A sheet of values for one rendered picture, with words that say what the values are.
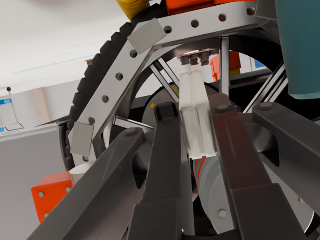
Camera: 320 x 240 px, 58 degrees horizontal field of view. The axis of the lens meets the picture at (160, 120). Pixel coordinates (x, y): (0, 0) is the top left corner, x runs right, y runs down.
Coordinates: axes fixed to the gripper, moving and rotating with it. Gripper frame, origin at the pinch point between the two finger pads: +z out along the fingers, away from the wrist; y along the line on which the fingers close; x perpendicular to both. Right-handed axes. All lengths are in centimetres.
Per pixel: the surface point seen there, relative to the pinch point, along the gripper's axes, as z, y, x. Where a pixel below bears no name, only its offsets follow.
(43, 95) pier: 822, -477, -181
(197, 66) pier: 824, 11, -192
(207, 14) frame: 32.5, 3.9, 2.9
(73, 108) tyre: 35.8, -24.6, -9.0
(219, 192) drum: 12.0, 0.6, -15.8
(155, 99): 75, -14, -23
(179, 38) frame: 31.4, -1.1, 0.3
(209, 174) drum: 15.9, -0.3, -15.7
